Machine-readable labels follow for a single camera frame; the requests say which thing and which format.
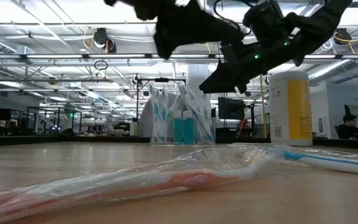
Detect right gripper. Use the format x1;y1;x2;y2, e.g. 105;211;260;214
129;0;308;95

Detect blue toothbrush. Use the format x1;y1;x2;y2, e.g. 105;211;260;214
250;143;358;177
150;85;163;144
178;83;214;144
160;86;171;144

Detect teal toothpaste tube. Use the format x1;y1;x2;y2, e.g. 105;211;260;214
183;110;196;144
172;110;185;144

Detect white pillar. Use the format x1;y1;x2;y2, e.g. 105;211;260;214
186;63;211;94

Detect person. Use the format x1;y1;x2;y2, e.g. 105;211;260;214
137;99;154;138
336;104;358;140

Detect white yellow wipes canister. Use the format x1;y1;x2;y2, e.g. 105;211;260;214
268;70;313;147

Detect orange toothbrush in clear wrapper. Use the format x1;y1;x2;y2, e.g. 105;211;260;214
0;143;284;224

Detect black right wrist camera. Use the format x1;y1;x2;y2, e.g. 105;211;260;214
242;0;293;43

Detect black ceiling cable reel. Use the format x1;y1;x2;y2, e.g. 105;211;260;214
333;27;353;45
93;27;117;54

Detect black aluminium table frame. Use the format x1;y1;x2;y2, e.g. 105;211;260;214
0;135;358;148

